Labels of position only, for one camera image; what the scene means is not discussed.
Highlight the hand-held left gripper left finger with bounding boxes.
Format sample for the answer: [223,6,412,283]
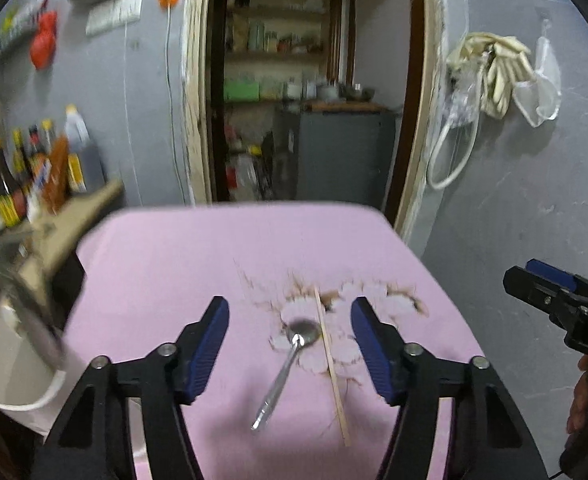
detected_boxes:
[31,296,231,480]

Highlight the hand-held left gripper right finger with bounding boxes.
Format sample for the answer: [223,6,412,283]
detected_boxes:
[350,296,549,480]

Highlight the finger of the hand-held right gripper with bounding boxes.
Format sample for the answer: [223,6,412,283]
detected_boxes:
[504,266,574,322]
[526,258,588,306]

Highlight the wooden chopstick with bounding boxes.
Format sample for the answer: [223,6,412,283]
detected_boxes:
[314,287,352,447]

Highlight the metal spoon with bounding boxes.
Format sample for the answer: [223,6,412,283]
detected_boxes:
[251,319,321,432]

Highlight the white plastic utensil holder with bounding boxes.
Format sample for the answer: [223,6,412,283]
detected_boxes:
[0,302,147,458]

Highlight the person's right hand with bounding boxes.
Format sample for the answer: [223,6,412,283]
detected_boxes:
[566,355,588,433]

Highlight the pink flower-print tablecloth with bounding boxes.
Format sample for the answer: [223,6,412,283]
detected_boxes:
[64,202,484,480]

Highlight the clear plastic bag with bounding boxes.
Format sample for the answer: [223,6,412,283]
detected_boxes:
[512,35,562,128]

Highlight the grey cabinet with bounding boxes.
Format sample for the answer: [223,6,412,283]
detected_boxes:
[274,102,399,203]

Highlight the brown sauce pouch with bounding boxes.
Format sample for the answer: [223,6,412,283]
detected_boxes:
[44,135,72,211]

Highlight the white and blue packet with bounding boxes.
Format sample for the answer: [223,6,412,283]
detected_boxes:
[31,160,52,211]

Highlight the metal bowl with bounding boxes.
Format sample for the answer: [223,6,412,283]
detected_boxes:
[341,85,376,102]

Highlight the green box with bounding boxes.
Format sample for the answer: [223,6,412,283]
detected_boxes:
[224,79,261,102]

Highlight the wooden pantry shelf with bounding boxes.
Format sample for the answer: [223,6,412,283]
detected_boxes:
[221,0,345,106]

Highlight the red plastic bag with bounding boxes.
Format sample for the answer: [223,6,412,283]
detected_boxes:
[29,11,59,70]

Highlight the red and white packet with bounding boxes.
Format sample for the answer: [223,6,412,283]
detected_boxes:
[21,0,51,28]

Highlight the yellow-green packet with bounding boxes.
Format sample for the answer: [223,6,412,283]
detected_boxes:
[0,7,25,36]

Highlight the white hose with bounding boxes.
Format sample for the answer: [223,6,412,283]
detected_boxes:
[426,120,479,191]

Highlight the wooden door frame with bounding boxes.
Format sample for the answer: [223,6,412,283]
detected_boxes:
[181,0,449,241]

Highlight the thin white cable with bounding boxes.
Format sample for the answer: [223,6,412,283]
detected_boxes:
[164,5,189,206]

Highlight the white wall switch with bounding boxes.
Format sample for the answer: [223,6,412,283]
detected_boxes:
[85,2,117,36]

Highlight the white wall socket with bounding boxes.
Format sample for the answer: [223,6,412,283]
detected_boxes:
[111,0,144,23]

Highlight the metal wall rack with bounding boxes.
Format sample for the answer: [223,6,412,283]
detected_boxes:
[0,15,40,63]

